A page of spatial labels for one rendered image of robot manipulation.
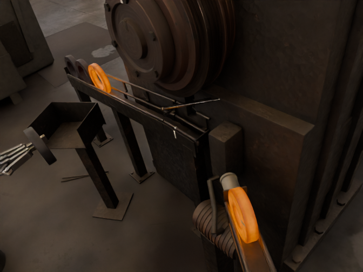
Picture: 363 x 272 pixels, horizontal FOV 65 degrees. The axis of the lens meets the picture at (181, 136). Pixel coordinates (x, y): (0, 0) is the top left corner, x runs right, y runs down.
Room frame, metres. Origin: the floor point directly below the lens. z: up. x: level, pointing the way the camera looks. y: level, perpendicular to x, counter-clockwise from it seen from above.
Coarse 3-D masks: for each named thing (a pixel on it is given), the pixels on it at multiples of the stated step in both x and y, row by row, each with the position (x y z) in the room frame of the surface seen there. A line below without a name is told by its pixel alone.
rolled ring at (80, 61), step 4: (76, 60) 1.67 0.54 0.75; (80, 60) 1.64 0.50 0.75; (76, 64) 1.68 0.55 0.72; (80, 64) 1.62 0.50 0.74; (84, 64) 1.61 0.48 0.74; (76, 68) 1.71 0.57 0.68; (80, 68) 1.70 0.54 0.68; (84, 68) 1.59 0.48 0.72; (80, 72) 1.70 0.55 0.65; (84, 72) 1.71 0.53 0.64; (88, 72) 1.58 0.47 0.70; (80, 76) 1.70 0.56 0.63; (84, 76) 1.69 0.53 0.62; (88, 76) 1.58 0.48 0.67; (84, 80) 1.67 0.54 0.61; (88, 80) 1.67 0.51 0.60; (92, 84) 1.58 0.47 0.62
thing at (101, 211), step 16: (48, 112) 1.23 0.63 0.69; (64, 112) 1.26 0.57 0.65; (80, 112) 1.23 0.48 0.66; (96, 112) 1.16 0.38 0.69; (48, 128) 1.18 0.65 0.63; (64, 128) 1.21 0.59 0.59; (80, 128) 1.02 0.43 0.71; (96, 128) 1.11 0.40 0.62; (48, 144) 1.11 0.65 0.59; (64, 144) 1.07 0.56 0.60; (80, 144) 1.04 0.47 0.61; (96, 160) 1.13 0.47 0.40; (96, 176) 1.10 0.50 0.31; (112, 192) 1.13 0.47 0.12; (96, 208) 1.13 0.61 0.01; (112, 208) 1.10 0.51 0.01
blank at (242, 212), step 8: (232, 192) 0.49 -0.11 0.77; (240, 192) 0.48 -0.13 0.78; (232, 200) 0.49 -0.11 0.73; (240, 200) 0.45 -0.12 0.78; (248, 200) 0.44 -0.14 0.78; (232, 208) 0.49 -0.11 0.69; (240, 208) 0.43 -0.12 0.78; (248, 208) 0.42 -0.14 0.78; (240, 216) 0.42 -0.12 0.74; (248, 216) 0.41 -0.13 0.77; (240, 224) 0.44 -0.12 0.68; (248, 224) 0.39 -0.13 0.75; (256, 224) 0.39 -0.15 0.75; (240, 232) 0.42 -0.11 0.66; (248, 232) 0.38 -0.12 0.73; (256, 232) 0.38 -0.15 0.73; (248, 240) 0.38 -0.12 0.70; (256, 240) 0.38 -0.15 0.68
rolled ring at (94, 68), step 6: (90, 66) 1.51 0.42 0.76; (96, 66) 1.48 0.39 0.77; (90, 72) 1.54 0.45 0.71; (96, 72) 1.47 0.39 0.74; (102, 72) 1.45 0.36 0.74; (96, 78) 1.55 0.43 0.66; (102, 78) 1.43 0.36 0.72; (96, 84) 1.53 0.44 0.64; (102, 84) 1.54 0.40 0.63; (108, 84) 1.43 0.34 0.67; (108, 90) 1.44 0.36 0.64
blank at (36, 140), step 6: (24, 132) 0.83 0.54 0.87; (30, 132) 0.82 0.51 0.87; (36, 132) 0.82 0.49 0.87; (30, 138) 0.80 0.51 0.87; (36, 138) 0.80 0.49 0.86; (36, 144) 0.78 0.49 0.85; (42, 144) 0.78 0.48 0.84; (42, 150) 0.77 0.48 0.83; (48, 150) 0.78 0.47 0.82; (42, 156) 0.76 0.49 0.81; (48, 156) 0.77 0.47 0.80; (54, 156) 0.78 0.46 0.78; (48, 162) 0.77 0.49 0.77
